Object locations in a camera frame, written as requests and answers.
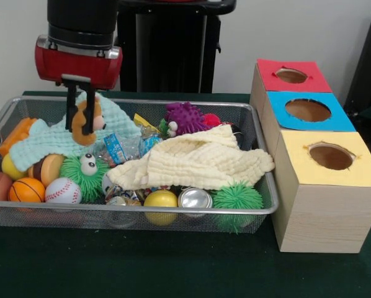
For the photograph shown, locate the small brown bear toy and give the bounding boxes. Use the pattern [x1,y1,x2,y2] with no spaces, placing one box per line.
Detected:
[71,98,107,147]

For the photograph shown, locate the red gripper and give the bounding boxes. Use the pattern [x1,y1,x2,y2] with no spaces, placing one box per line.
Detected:
[35,41,123,135]

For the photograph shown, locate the wooden box three holes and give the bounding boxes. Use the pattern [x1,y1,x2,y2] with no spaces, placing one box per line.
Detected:
[250,59,371,254]

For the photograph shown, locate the pale yellow cloth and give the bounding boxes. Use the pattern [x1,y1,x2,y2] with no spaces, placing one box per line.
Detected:
[107,125,276,191]

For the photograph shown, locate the plain green spiky ball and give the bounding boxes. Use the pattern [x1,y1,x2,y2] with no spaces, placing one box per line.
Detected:
[212,181,264,233]

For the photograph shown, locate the mint green cloth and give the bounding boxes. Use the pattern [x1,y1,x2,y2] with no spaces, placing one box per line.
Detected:
[9,91,143,172]

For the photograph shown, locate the shallow wire mesh bin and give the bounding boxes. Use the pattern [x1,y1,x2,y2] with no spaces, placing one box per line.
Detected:
[0,95,280,235]

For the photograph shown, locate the clear plastic bottle blue label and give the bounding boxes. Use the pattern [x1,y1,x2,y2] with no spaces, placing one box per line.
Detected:
[97,132,143,166]

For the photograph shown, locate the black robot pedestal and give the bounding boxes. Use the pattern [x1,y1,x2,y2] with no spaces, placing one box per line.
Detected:
[116,0,237,94]

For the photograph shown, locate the white baseball toy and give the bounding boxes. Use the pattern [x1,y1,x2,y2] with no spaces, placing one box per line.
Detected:
[45,178,83,205]

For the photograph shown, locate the black chair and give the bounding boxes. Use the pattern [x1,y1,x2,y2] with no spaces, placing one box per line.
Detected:
[344,6,371,122]

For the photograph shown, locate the purple spiky toy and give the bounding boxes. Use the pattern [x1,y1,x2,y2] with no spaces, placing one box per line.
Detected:
[164,102,206,136]

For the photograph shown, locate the small silver can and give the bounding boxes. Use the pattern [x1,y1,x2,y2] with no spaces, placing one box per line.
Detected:
[178,187,213,218]

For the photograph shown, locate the orange basketball toy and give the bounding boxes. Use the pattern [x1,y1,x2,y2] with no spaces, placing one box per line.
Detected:
[9,178,46,203]

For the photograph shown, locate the green spiky ball with eyes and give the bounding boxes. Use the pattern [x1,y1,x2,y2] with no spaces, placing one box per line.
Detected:
[60,153,110,202]

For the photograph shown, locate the yellow ball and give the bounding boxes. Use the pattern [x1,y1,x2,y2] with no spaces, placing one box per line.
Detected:
[143,190,179,226]

